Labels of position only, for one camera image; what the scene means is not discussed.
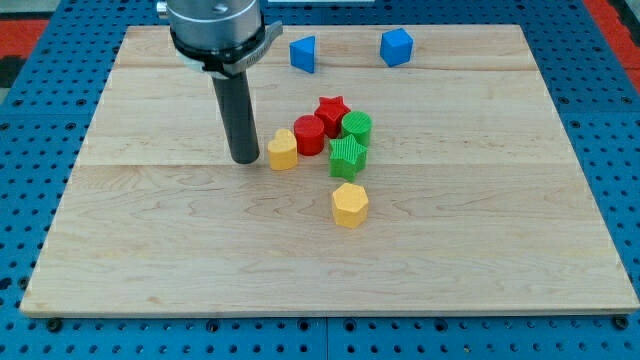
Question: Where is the blue cube block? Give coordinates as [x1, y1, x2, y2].
[379, 28, 413, 67]

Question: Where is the green star block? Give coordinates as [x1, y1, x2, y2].
[329, 135, 368, 182]

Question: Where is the blue triangular prism block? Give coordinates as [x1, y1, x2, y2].
[289, 36, 316, 74]

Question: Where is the red cylinder block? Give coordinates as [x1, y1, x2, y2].
[294, 115, 325, 156]

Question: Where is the green cylinder block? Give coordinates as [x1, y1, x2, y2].
[341, 111, 373, 147]

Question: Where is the light wooden board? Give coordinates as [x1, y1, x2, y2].
[21, 25, 639, 318]

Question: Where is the yellow hexagon block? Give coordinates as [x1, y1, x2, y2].
[331, 183, 369, 228]

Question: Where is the yellow heart block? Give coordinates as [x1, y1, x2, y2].
[267, 129, 298, 171]

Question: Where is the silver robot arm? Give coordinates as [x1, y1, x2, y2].
[156, 0, 284, 164]

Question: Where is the red star block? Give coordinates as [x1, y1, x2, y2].
[314, 96, 351, 139]

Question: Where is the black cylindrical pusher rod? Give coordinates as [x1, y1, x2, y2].
[212, 72, 260, 164]

